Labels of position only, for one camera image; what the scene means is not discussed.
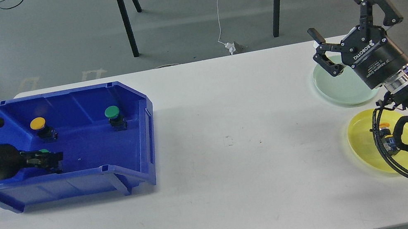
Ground yellow plate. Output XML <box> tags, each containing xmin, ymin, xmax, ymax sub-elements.
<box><xmin>347</xmin><ymin>108</ymin><xmax>408</xmax><ymax>174</ymax></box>

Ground black tripod legs left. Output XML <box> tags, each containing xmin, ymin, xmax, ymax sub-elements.
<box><xmin>116</xmin><ymin>0</ymin><xmax>143</xmax><ymax>58</ymax></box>

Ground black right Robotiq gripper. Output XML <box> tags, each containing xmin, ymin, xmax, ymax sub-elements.
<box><xmin>307</xmin><ymin>0</ymin><xmax>408</xmax><ymax>90</ymax></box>

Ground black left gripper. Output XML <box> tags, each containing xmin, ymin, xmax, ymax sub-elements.
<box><xmin>0</xmin><ymin>144</ymin><xmax>64</xmax><ymax>181</ymax></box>

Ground blue plastic bin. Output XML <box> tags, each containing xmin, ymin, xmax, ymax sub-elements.
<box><xmin>0</xmin><ymin>81</ymin><xmax>156</xmax><ymax>214</ymax></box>

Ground light green plate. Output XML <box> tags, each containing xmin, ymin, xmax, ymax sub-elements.
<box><xmin>312</xmin><ymin>64</ymin><xmax>380</xmax><ymax>106</ymax></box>

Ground white cable with plug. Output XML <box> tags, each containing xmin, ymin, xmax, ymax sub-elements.
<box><xmin>210</xmin><ymin>0</ymin><xmax>248</xmax><ymax>57</ymax></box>

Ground yellow push button back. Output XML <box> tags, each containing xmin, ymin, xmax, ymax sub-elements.
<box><xmin>30</xmin><ymin>117</ymin><xmax>58</xmax><ymax>142</ymax></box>

